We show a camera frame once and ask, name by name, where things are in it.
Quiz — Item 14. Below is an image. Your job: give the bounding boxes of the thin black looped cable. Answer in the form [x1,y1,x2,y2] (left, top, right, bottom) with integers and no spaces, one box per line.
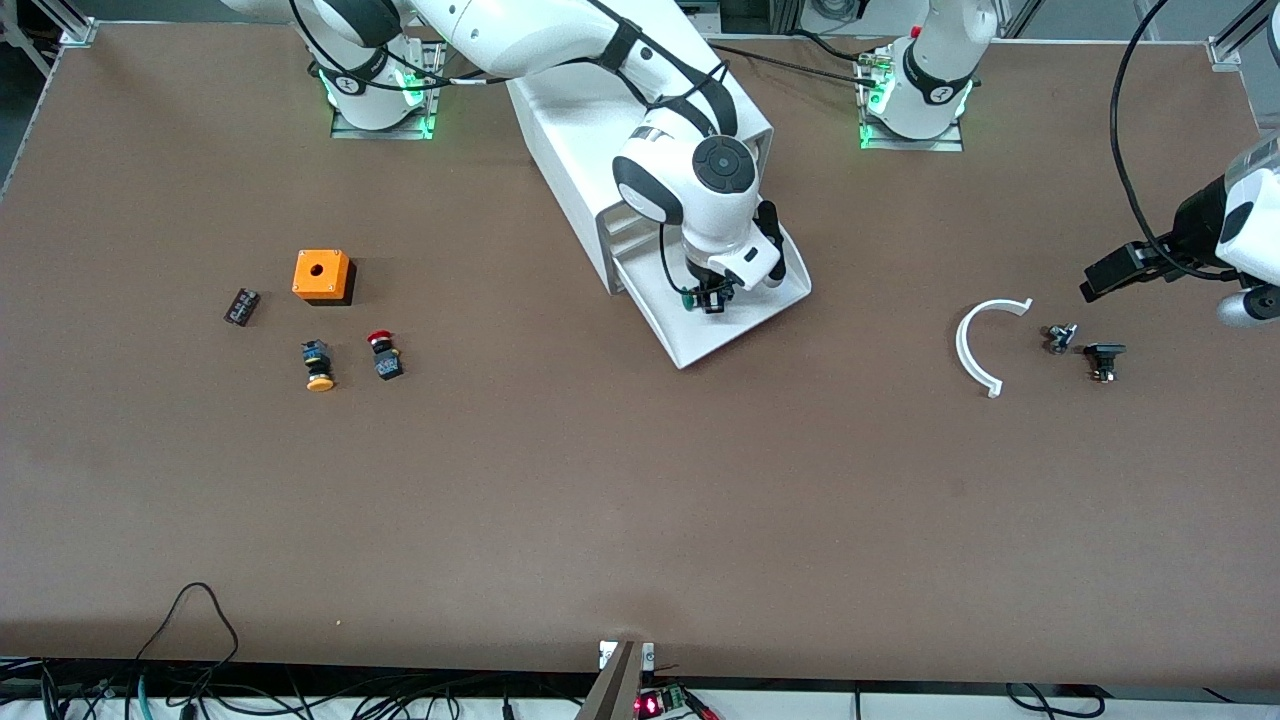
[133,582,241,691]

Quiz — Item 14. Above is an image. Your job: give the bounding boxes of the black push button switch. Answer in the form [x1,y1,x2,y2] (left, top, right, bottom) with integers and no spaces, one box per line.
[1083,342,1128,383]

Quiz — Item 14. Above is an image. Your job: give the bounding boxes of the white drawer cabinet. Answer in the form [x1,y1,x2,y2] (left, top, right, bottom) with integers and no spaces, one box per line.
[507,60,776,296]

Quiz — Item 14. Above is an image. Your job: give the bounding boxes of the black cable on table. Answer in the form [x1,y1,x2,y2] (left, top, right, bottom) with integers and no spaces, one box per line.
[700,40,896,91]

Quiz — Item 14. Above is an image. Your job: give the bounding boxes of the orange button enclosure box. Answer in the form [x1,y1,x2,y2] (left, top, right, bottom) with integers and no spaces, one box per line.
[292,249,357,307]

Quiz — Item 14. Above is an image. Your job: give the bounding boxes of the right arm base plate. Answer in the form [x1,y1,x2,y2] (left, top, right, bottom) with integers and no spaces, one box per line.
[330,75,438,141]

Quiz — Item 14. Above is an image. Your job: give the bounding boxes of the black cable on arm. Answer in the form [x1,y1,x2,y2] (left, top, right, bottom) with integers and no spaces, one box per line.
[1110,0,1236,283]
[290,0,741,141]

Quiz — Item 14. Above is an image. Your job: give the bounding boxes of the yellow push button switch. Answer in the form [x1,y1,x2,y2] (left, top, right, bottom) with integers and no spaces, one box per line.
[300,340,337,393]

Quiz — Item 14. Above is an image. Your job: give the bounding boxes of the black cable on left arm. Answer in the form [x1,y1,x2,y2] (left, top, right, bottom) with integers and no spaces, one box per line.
[1110,0,1236,283]

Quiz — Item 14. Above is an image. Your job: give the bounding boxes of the black cable bundle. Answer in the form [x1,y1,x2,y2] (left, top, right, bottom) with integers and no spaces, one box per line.
[0,655,601,720]

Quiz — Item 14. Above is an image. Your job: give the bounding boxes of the aluminium frame profile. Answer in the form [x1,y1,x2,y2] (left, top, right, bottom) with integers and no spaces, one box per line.
[0,0,98,76]
[1205,0,1280,71]

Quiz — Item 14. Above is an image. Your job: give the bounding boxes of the electronics board with red light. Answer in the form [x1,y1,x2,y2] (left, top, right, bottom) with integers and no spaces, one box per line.
[635,683,716,720]

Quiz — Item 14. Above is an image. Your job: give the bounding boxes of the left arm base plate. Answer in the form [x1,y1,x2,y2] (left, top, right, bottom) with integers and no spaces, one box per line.
[858,55,966,153]

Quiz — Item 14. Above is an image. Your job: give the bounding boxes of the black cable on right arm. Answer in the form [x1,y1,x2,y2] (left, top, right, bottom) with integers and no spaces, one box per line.
[290,0,741,141]

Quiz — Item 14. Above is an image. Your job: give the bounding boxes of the white curved plastic arc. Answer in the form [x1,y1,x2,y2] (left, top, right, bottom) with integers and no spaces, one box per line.
[955,297,1034,399]

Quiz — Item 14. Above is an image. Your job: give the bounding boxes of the aluminium camera post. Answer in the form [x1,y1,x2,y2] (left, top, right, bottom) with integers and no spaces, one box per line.
[575,640,656,720]

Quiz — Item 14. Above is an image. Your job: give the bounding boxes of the white drawer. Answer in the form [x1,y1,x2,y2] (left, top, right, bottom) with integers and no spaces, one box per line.
[612,222,813,371]

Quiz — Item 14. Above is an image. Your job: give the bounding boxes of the red push button switch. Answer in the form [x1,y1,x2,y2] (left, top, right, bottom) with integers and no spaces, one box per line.
[366,330,405,382]

